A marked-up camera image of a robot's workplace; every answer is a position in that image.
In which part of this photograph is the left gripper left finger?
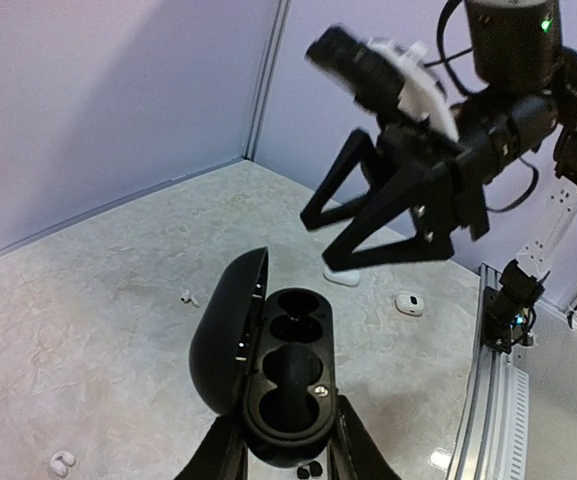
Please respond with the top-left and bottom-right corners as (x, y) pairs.
(175, 415), (248, 480)

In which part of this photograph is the white clip earbud upper left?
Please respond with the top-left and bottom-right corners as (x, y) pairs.
(49, 450), (76, 478)

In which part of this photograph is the white oval charging case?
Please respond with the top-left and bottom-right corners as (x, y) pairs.
(323, 266), (361, 288)

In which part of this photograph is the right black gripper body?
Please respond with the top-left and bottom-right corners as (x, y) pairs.
(378, 94), (558, 240)

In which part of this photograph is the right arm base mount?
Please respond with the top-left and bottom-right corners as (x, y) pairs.
(481, 287), (537, 354)

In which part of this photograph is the black clip earbud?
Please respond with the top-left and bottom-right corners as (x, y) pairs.
(296, 461), (324, 480)
(277, 290), (319, 318)

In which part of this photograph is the aluminium front rail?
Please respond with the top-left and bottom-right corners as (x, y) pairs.
(446, 264), (529, 480)

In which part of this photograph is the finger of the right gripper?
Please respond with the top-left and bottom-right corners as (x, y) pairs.
(323, 165), (456, 272)
(299, 128), (419, 234)

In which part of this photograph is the black oval charging case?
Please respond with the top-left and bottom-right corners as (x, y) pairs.
(189, 247), (337, 469)

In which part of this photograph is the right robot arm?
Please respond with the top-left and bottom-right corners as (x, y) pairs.
(301, 1), (577, 353)

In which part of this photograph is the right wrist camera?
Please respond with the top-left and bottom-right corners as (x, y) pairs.
(305, 25), (459, 142)

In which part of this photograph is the white case with black window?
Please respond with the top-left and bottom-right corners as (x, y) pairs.
(395, 292), (425, 317)

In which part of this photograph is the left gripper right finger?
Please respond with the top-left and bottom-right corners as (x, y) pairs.
(330, 395), (398, 480)

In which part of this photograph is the left aluminium frame post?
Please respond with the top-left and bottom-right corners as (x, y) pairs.
(241, 0), (292, 162)

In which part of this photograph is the white stem earbud back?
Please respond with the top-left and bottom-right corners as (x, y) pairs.
(180, 289), (200, 308)

